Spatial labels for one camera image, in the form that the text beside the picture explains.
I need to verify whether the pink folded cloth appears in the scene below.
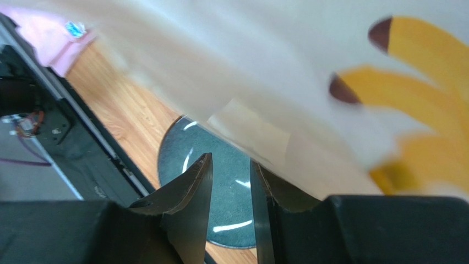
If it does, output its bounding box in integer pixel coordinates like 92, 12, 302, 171
1, 4, 96, 77

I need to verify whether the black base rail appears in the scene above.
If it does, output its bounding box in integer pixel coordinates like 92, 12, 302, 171
1, 15, 155, 206

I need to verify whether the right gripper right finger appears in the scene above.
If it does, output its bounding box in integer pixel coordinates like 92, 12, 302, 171
250, 160, 321, 263

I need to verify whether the banana print plastic bag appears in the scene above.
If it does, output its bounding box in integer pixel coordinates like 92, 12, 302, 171
4, 1, 468, 200

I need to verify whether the dark grey round plate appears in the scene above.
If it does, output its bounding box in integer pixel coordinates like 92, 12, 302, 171
157, 117, 256, 249

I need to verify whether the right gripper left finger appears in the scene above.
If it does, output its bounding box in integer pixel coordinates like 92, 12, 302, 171
130, 153, 213, 263

